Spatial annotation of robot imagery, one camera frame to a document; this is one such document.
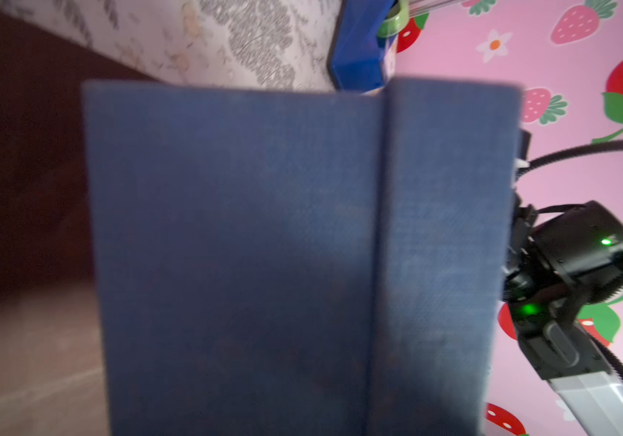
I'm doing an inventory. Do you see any blue gift box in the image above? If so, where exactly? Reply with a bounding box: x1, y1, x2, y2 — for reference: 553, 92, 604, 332
83, 78, 522, 435

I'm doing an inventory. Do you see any maroon wrapping paper sheet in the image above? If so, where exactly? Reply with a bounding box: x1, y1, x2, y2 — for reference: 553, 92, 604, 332
0, 5, 144, 435

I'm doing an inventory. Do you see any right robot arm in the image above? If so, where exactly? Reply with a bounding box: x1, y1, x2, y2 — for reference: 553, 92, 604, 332
502, 197, 623, 435

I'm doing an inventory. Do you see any blue tape dispenser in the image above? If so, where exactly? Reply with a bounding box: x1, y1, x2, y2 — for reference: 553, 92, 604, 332
327, 0, 410, 94

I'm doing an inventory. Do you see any floral table mat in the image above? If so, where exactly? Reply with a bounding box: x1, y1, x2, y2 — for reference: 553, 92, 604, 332
0, 0, 342, 92

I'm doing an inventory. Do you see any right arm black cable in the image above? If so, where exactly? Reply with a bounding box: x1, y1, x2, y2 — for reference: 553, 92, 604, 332
526, 137, 623, 170

